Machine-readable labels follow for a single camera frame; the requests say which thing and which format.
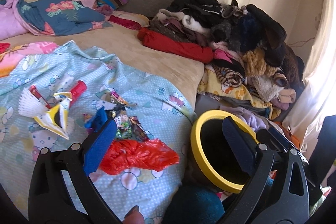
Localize red cylindrical tube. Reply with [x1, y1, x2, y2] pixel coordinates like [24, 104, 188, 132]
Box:
[70, 80, 87, 106]

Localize left hand painted nails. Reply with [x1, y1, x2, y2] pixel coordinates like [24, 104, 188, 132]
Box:
[122, 205, 145, 224]

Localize yellow rimmed black trash bin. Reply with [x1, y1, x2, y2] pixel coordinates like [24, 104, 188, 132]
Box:
[190, 110, 259, 194]

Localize red folded garment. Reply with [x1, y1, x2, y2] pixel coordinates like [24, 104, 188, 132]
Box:
[137, 28, 214, 64]

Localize red strawberry snack wrapper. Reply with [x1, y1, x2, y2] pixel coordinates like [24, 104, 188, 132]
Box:
[29, 85, 52, 109]

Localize light blue Hello Kitty sheet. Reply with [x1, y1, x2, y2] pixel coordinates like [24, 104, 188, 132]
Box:
[1, 41, 196, 223]

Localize yellow cartoon blanket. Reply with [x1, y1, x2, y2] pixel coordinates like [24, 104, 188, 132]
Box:
[197, 65, 282, 120]

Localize white curtain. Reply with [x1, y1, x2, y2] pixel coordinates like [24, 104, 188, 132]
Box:
[282, 0, 335, 157]

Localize pink blanket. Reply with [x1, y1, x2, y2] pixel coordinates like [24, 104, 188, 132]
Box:
[1, 0, 29, 40]

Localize lavender knitted garment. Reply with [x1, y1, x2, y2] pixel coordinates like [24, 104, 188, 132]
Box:
[219, 106, 269, 132]

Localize pile of mixed clothes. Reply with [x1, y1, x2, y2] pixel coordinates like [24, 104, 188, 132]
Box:
[145, 0, 303, 112]

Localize red plastic bag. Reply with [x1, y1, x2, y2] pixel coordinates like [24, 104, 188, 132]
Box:
[99, 139, 179, 175]

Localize small colourful candy wrapper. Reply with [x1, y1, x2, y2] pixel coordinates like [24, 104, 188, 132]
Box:
[110, 91, 137, 108]

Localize green black snack bag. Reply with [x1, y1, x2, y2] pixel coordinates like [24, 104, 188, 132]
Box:
[111, 106, 133, 139]

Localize blue floral quilt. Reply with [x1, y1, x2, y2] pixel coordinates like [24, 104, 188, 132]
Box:
[17, 0, 111, 36]

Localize red cloth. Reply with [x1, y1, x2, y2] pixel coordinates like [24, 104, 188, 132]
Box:
[0, 43, 10, 54]

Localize striped colourful pillow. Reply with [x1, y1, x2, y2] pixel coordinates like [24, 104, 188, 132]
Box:
[93, 0, 130, 15]

